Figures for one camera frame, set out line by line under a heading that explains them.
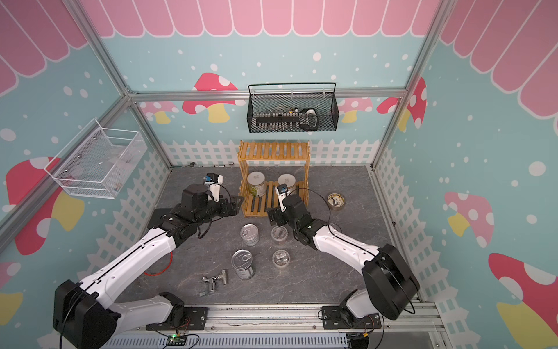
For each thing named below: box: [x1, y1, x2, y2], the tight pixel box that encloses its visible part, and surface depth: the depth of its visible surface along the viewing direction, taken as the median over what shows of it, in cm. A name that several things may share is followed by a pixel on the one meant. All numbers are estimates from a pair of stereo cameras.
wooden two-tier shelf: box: [237, 140, 311, 218], surface depth 91 cm
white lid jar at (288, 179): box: [277, 173, 298, 191], surface depth 102 cm
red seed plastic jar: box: [271, 225, 288, 245], surface depth 91 cm
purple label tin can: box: [240, 223, 260, 247], surface depth 91 cm
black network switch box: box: [146, 207, 181, 232], surface depth 58 cm
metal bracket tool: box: [201, 269, 227, 294], surface depth 83 cm
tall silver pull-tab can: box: [231, 248, 256, 281], surface depth 78 cm
